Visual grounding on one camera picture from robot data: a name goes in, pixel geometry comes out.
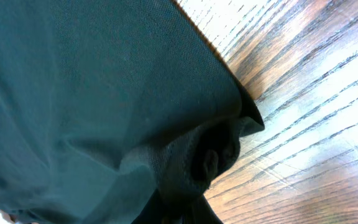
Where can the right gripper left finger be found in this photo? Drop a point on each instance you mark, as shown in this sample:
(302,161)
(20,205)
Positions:
(154,211)

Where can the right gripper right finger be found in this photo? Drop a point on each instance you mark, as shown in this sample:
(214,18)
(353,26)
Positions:
(200,212)

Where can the black t-shirt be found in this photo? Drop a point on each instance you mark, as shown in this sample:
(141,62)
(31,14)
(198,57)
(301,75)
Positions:
(104,102)

